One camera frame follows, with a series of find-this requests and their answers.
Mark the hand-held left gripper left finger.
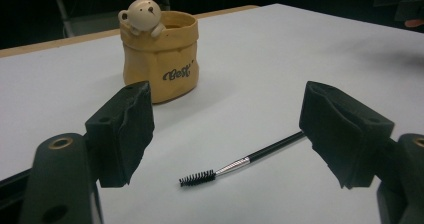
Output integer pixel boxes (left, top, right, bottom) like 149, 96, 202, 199
84, 80, 156, 189

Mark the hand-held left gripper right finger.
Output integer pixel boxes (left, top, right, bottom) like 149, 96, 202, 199
298, 80, 396, 190

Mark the black spoolie brush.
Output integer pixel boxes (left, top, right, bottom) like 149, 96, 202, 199
178, 130, 306, 188

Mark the white table cover sheet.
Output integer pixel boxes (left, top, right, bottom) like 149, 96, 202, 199
0, 3, 424, 224

